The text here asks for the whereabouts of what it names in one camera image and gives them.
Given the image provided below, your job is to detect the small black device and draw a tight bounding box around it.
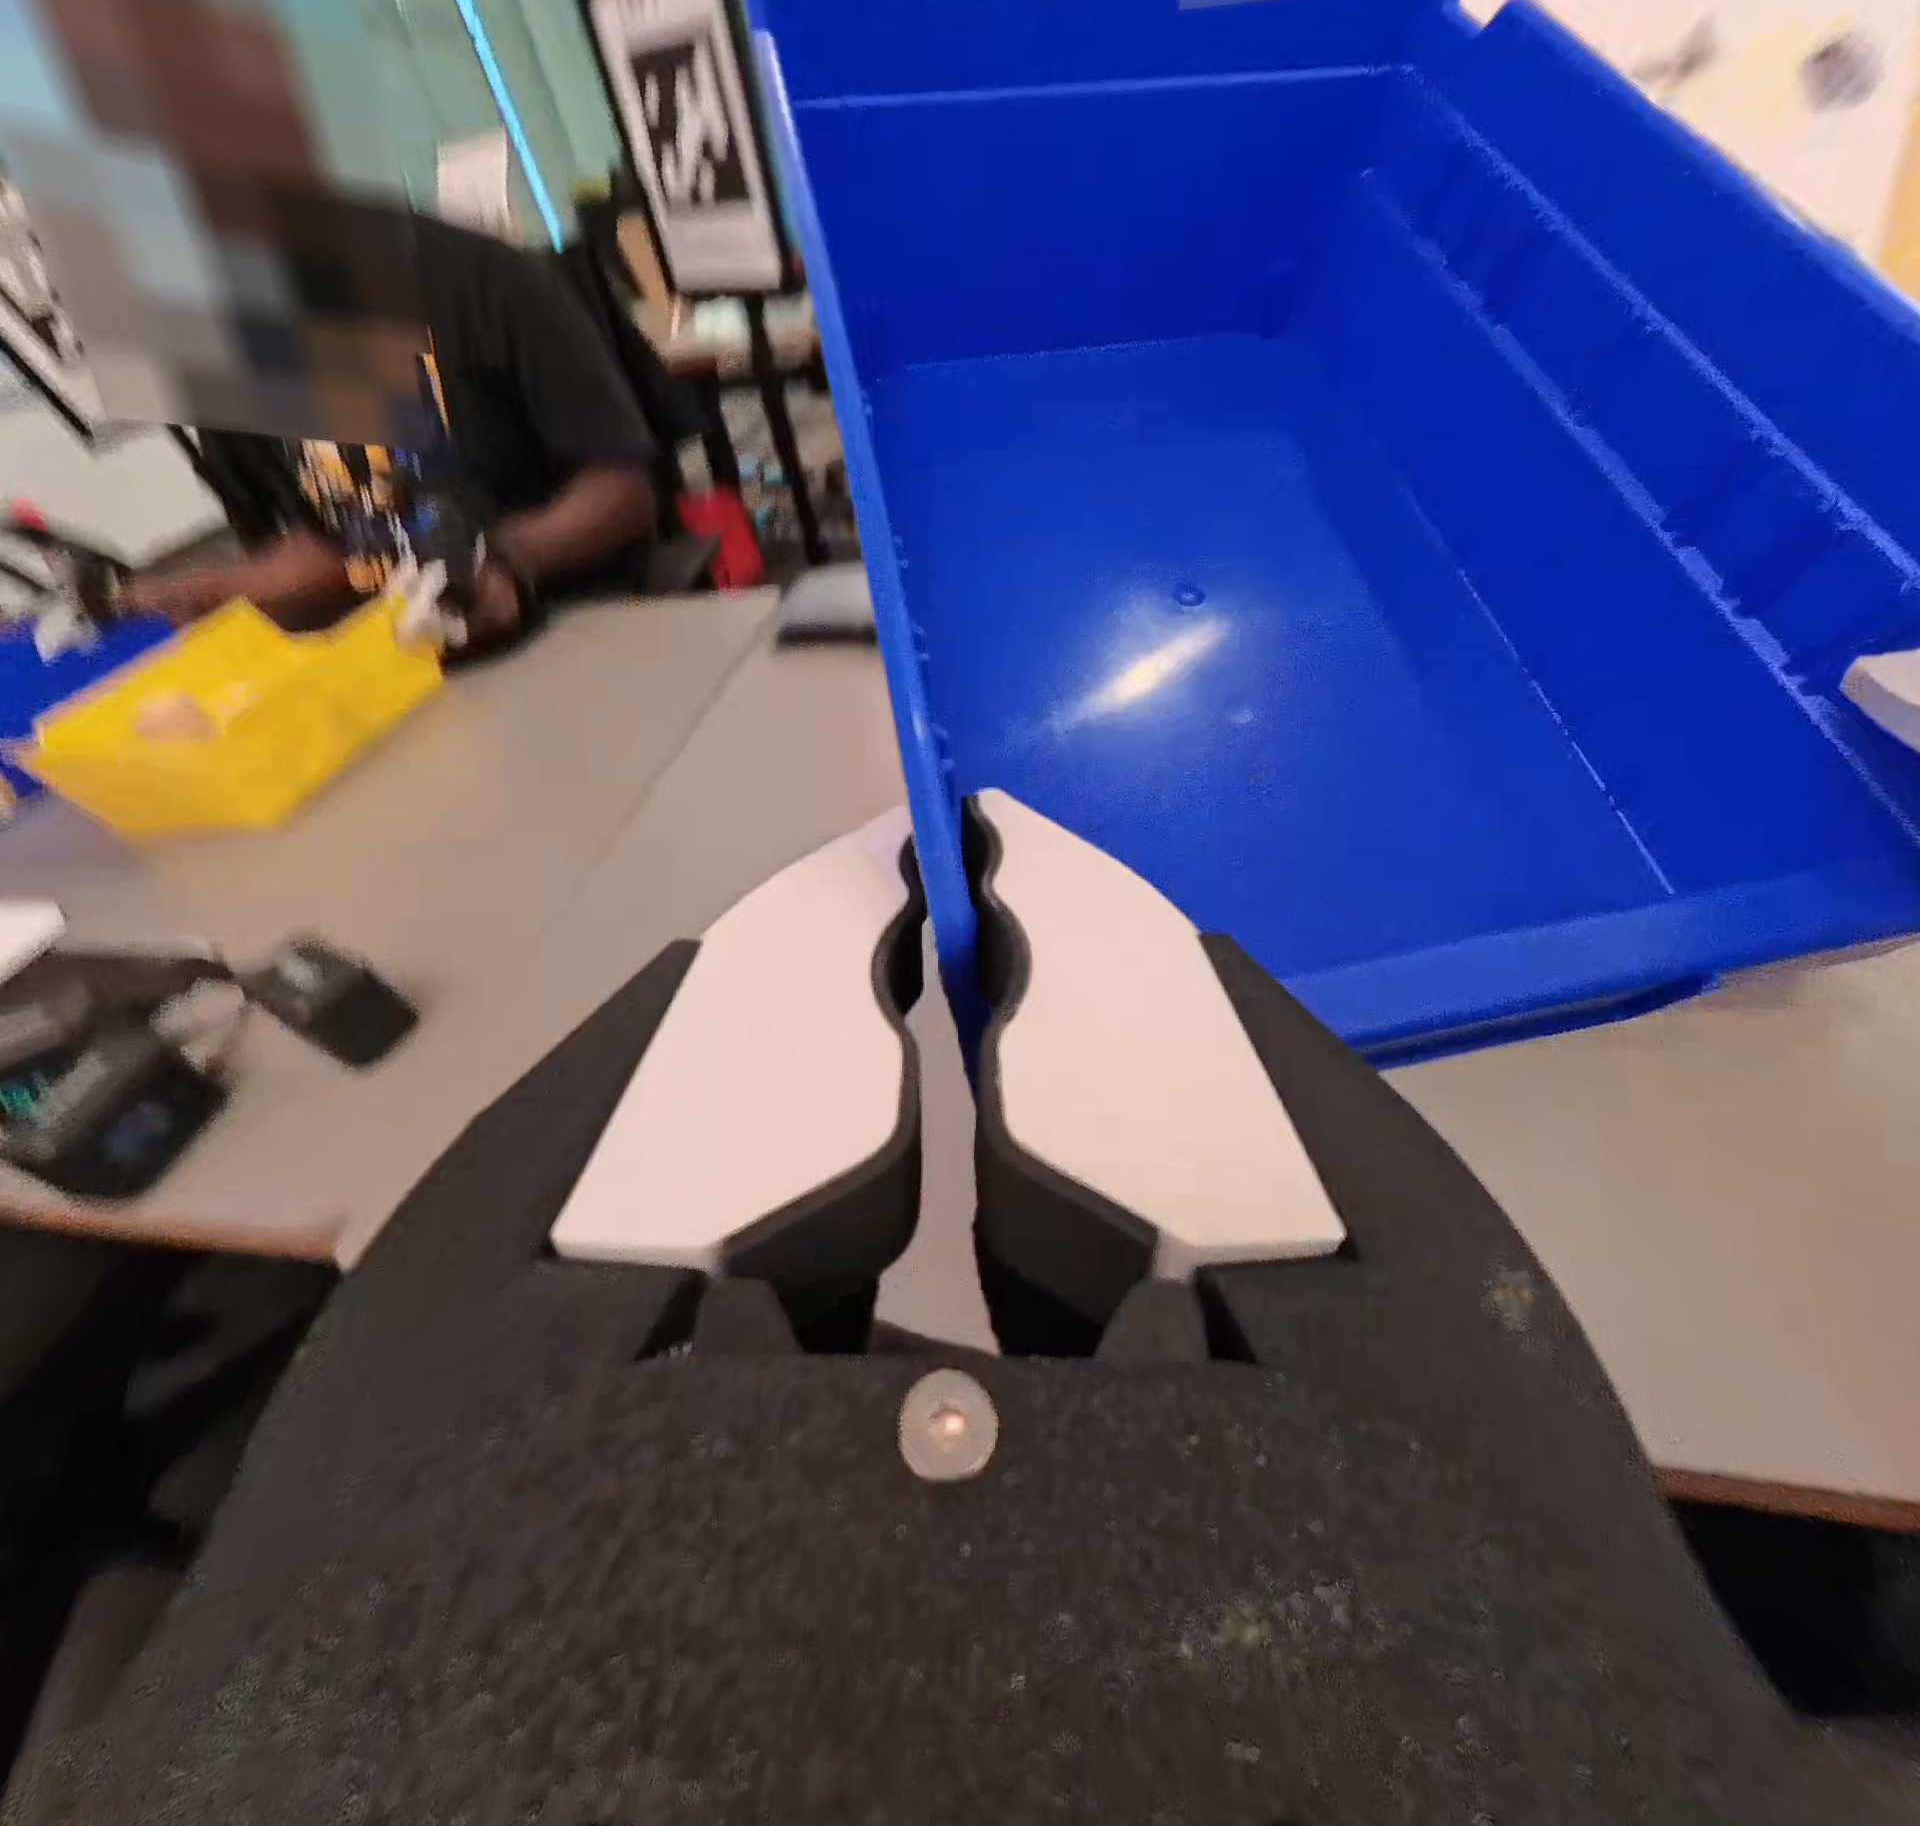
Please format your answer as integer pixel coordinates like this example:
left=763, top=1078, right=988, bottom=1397
left=252, top=935, right=423, bottom=1071

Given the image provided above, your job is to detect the red bag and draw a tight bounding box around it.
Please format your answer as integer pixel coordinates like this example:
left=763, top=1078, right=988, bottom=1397
left=676, top=493, right=776, bottom=601

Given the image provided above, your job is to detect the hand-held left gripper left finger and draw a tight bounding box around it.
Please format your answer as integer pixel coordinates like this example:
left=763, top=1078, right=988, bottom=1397
left=552, top=798, right=932, bottom=1272

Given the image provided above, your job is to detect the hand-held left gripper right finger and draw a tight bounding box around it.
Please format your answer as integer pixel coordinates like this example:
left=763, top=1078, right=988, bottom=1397
left=965, top=794, right=1346, bottom=1272

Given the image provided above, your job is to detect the yellow plastic bin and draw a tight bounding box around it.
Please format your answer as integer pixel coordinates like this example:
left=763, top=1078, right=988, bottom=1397
left=22, top=587, right=452, bottom=842

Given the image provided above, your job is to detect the blue plastic bin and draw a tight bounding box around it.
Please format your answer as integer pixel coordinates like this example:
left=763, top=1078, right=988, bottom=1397
left=0, top=615, right=179, bottom=806
left=736, top=0, right=1920, bottom=1071

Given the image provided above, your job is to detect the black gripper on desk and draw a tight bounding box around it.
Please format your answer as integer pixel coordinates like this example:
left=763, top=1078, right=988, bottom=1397
left=0, top=937, right=252, bottom=1204

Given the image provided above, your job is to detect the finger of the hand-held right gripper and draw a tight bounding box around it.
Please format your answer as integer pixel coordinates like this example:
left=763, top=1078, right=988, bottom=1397
left=1842, top=646, right=1920, bottom=757

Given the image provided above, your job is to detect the printed marker board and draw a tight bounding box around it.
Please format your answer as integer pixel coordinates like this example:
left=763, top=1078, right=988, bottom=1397
left=571, top=0, right=802, bottom=297

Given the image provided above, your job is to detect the black laptop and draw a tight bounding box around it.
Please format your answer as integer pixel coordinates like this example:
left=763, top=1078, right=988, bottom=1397
left=776, top=562, right=890, bottom=652

